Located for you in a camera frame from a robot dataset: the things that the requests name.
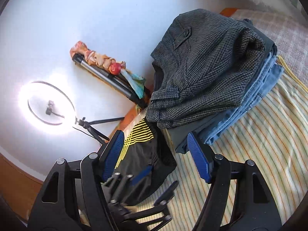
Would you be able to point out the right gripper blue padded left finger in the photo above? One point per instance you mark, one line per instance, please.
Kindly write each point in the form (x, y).
(110, 155)

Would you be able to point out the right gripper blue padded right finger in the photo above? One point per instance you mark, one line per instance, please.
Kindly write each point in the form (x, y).
(202, 155)

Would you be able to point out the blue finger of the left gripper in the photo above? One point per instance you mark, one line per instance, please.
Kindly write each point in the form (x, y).
(144, 173)

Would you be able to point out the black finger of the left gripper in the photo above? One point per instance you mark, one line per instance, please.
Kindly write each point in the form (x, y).
(168, 194)

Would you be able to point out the black pants with yellow stripes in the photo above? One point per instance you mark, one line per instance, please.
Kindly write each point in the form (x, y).
(145, 145)

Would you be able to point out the dark grey folded pants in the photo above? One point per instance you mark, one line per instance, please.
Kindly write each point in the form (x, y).
(178, 135)

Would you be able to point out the striped yellow bed sheet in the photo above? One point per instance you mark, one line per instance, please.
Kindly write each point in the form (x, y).
(273, 134)

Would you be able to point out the silver black folded tripod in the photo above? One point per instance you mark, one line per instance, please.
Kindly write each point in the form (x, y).
(117, 82)

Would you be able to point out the brown wooden door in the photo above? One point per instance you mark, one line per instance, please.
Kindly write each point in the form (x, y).
(18, 188)

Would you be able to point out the grey houndstooth folded pants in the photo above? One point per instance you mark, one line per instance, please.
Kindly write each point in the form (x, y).
(206, 61)

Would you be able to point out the blue denim folded jeans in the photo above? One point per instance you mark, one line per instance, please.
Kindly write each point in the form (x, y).
(266, 79)

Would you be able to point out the checked beige blanket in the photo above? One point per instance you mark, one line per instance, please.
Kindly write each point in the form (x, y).
(289, 36)

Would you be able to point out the white ring light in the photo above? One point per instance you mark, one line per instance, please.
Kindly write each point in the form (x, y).
(46, 108)

